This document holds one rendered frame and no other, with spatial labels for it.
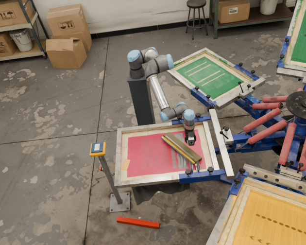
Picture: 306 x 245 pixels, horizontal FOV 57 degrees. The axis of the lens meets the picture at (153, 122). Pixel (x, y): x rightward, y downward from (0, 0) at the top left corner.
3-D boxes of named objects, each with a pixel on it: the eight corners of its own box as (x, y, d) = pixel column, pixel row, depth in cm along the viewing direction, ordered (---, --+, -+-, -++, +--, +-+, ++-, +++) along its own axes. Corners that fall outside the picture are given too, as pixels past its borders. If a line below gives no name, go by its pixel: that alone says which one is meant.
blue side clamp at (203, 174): (179, 183, 209) (178, 179, 204) (178, 178, 213) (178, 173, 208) (220, 179, 208) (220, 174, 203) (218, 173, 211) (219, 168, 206)
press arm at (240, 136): (224, 145, 223) (224, 141, 219) (222, 139, 227) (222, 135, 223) (246, 142, 222) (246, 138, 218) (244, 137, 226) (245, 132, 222)
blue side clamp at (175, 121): (172, 129, 248) (171, 123, 243) (171, 125, 251) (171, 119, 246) (206, 125, 246) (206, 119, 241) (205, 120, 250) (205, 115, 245)
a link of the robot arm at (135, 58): (127, 64, 262) (124, 51, 252) (141, 60, 264) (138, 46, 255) (131, 70, 254) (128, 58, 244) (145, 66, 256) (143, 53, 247)
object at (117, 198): (109, 212, 302) (83, 159, 234) (110, 194, 318) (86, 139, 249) (129, 210, 301) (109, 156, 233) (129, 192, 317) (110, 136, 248)
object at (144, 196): (138, 205, 246) (129, 179, 216) (138, 201, 249) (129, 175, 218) (190, 200, 244) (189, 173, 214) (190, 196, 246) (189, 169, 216)
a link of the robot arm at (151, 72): (139, 61, 212) (163, 120, 203) (153, 56, 213) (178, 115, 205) (138, 67, 223) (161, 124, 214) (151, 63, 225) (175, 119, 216)
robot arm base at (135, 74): (130, 70, 272) (128, 61, 265) (145, 68, 270) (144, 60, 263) (128, 79, 262) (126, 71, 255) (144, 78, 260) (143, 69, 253)
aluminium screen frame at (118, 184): (115, 188, 212) (114, 185, 209) (118, 131, 252) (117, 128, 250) (220, 177, 208) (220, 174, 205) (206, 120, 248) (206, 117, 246)
